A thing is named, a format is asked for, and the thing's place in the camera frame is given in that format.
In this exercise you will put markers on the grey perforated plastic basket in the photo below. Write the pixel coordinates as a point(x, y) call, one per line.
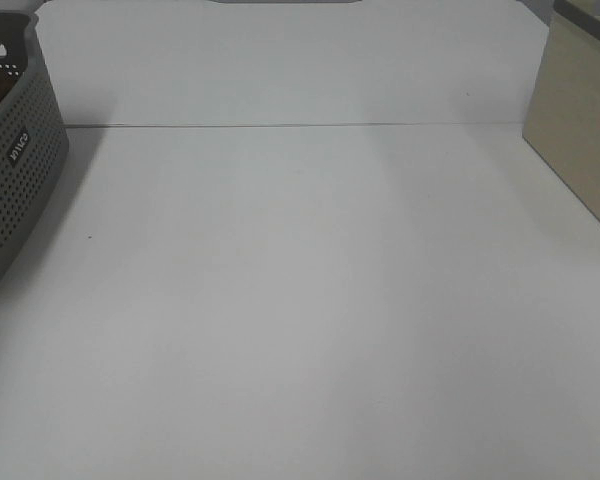
point(33, 138)

